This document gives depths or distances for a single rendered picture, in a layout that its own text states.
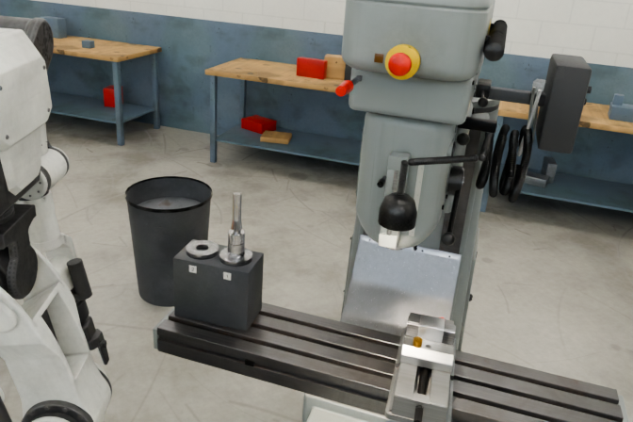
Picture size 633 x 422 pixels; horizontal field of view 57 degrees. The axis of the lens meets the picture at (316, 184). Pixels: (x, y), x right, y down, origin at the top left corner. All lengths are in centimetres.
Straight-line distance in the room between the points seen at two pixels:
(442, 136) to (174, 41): 535
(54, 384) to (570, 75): 129
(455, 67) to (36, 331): 89
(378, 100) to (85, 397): 84
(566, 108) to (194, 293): 107
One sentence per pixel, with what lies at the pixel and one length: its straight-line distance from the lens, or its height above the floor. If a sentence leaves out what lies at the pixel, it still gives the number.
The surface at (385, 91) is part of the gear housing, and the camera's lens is 118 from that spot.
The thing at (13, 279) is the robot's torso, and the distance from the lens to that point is 118.
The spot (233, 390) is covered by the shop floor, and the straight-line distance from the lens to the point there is 290.
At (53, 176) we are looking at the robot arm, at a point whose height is 145.
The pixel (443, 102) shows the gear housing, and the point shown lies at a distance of 117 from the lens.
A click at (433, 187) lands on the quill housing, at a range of 127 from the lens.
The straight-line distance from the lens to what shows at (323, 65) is 516.
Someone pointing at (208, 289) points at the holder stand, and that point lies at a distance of 163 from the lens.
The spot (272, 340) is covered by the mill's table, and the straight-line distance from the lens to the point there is 163.
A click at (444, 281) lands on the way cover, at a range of 183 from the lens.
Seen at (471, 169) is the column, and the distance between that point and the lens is 172.
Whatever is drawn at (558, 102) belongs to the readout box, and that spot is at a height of 164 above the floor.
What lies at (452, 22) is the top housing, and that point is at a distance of 105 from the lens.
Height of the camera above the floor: 193
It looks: 22 degrees down
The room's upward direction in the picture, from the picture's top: 4 degrees clockwise
